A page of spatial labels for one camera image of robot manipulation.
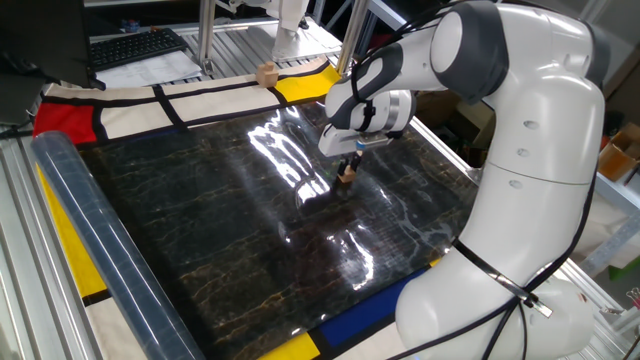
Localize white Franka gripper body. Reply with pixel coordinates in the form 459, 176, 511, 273
318, 124, 366, 159

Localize black monitor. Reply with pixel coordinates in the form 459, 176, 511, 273
0, 0, 106, 126

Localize Mondrian pattern tablecloth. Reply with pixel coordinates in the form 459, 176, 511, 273
32, 58, 444, 360

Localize notched wooden block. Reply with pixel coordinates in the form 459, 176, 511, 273
255, 60, 280, 89

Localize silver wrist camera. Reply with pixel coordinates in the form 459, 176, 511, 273
355, 133, 396, 150

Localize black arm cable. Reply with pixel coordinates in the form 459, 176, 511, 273
349, 0, 599, 360

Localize black marble pattern mat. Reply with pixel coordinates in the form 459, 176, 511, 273
29, 99, 479, 360

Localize black keyboard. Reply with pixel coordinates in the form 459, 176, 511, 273
89, 27, 190, 72

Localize white paper sheets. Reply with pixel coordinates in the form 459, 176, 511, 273
94, 49, 204, 90

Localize aluminium frame post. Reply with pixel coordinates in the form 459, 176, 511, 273
197, 0, 217, 76
335, 0, 371, 76

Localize green plastic piece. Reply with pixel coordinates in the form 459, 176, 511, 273
607, 254, 640, 281

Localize cardboard box with tools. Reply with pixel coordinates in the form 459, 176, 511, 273
414, 89, 496, 146

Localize open cardboard box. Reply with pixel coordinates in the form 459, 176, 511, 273
597, 122, 640, 182

